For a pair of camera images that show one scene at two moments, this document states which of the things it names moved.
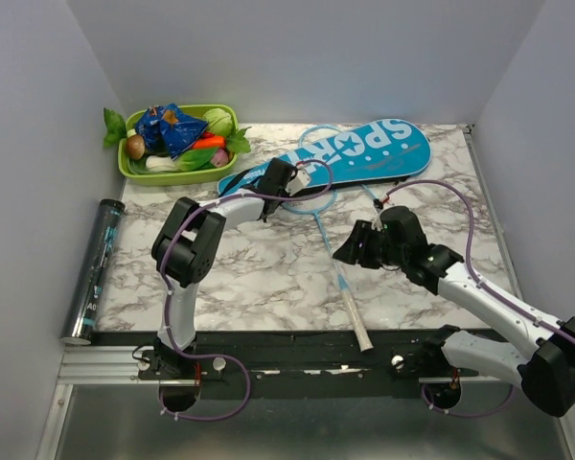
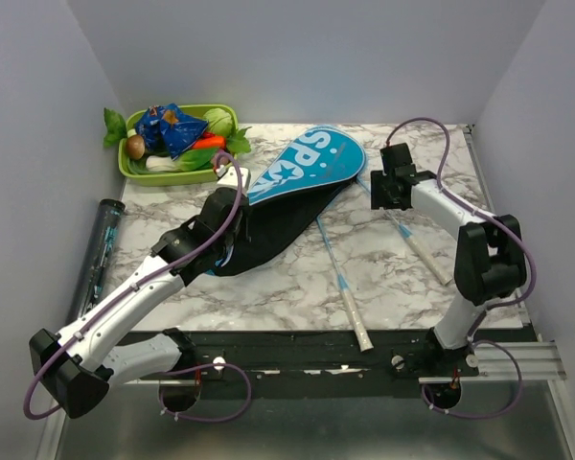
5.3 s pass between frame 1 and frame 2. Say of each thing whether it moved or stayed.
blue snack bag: stayed
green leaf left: stayed
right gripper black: moved
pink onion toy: stayed
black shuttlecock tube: stayed
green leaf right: stayed
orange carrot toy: stayed
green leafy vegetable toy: stayed
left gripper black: moved
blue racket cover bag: moved
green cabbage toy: stayed
